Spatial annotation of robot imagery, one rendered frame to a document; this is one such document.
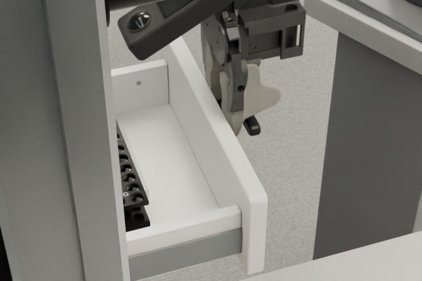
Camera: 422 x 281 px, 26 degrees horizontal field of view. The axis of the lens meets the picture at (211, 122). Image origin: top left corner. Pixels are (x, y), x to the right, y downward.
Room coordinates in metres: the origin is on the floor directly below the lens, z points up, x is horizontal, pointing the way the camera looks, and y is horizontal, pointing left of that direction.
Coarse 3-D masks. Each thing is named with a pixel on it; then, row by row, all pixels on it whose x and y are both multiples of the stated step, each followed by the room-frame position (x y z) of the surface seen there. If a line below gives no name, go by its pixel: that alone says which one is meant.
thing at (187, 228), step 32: (160, 64) 0.82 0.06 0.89; (128, 96) 0.80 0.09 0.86; (160, 96) 0.81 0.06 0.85; (128, 128) 0.77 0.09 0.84; (160, 128) 0.77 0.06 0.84; (160, 160) 0.72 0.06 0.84; (192, 160) 0.72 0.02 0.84; (160, 192) 0.67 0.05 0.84; (192, 192) 0.67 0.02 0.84; (160, 224) 0.57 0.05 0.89; (192, 224) 0.57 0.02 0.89; (224, 224) 0.58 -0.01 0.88; (128, 256) 0.55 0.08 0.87; (160, 256) 0.56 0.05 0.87; (192, 256) 0.57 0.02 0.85; (224, 256) 0.58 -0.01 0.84
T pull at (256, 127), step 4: (220, 104) 0.73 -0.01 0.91; (220, 108) 0.72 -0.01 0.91; (252, 116) 0.71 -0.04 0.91; (244, 120) 0.70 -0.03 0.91; (248, 120) 0.70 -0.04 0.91; (252, 120) 0.70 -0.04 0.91; (256, 120) 0.70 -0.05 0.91; (244, 124) 0.70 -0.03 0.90; (248, 124) 0.69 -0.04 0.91; (252, 124) 0.69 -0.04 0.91; (256, 124) 0.69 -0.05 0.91; (248, 128) 0.69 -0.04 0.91; (252, 128) 0.69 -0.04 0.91; (256, 128) 0.69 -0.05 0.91; (260, 128) 0.69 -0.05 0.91; (248, 132) 0.69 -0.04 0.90; (252, 132) 0.69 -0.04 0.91; (256, 132) 0.69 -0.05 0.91
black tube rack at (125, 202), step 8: (120, 152) 0.70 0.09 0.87; (120, 160) 0.68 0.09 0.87; (128, 168) 0.67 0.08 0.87; (136, 200) 0.63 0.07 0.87; (128, 208) 0.59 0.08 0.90; (136, 208) 0.62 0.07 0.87; (144, 208) 0.62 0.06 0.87; (128, 216) 0.60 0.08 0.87; (136, 216) 0.61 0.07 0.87; (144, 216) 0.60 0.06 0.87; (128, 224) 0.59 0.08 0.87; (136, 224) 0.59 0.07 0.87; (144, 224) 0.60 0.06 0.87
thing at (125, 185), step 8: (120, 136) 0.69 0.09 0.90; (120, 144) 0.68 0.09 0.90; (128, 152) 0.66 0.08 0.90; (128, 160) 0.65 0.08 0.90; (120, 168) 0.65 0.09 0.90; (128, 176) 0.64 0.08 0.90; (136, 176) 0.63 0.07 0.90; (128, 184) 0.62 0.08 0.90; (136, 184) 0.62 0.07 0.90; (128, 192) 0.61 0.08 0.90; (136, 192) 0.61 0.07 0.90; (144, 192) 0.61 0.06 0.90; (128, 200) 0.60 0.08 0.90; (144, 200) 0.60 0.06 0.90
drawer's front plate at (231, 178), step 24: (168, 48) 0.81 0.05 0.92; (168, 72) 0.82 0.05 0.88; (192, 72) 0.76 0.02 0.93; (192, 96) 0.73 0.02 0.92; (192, 120) 0.73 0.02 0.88; (216, 120) 0.68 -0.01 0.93; (192, 144) 0.73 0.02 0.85; (216, 144) 0.66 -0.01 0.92; (216, 168) 0.66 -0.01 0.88; (240, 168) 0.61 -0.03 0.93; (216, 192) 0.66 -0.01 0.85; (240, 192) 0.60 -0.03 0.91; (264, 192) 0.58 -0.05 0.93; (264, 216) 0.58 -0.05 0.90; (264, 240) 0.58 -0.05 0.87
